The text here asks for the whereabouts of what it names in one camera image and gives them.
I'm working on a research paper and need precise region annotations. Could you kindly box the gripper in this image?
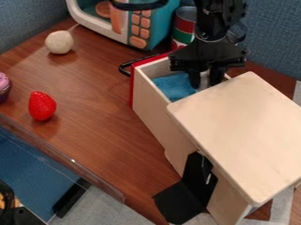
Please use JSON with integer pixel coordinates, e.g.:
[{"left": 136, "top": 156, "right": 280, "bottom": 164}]
[{"left": 166, "top": 39, "right": 251, "bottom": 90}]

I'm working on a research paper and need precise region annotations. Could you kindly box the drawer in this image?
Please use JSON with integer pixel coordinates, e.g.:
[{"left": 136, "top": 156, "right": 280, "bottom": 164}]
[{"left": 117, "top": 52, "right": 233, "bottom": 154}]

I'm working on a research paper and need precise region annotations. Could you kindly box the blue cloth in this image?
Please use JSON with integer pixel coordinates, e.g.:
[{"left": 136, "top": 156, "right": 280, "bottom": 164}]
[{"left": 150, "top": 72, "right": 201, "bottom": 103}]

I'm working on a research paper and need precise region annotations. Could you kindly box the red green white can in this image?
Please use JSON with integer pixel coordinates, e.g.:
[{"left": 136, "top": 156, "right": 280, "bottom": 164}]
[{"left": 169, "top": 5, "right": 201, "bottom": 53}]

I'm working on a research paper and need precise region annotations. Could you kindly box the cabinet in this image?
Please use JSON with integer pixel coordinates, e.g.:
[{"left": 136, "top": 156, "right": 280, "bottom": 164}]
[{"left": 163, "top": 70, "right": 301, "bottom": 225}]

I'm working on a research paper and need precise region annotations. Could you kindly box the toy microwave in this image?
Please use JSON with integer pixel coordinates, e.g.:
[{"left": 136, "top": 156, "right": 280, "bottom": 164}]
[{"left": 64, "top": 0, "right": 183, "bottom": 53}]

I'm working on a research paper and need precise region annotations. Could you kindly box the white round toy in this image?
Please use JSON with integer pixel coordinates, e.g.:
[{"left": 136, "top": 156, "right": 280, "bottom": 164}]
[{"left": 43, "top": 29, "right": 76, "bottom": 55}]

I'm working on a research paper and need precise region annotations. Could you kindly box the red toy strawberry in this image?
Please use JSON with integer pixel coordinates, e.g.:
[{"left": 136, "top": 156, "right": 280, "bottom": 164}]
[{"left": 26, "top": 91, "right": 59, "bottom": 122}]

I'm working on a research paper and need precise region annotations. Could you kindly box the purple toy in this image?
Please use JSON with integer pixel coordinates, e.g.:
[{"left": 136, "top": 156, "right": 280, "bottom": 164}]
[{"left": 0, "top": 71, "right": 13, "bottom": 104}]

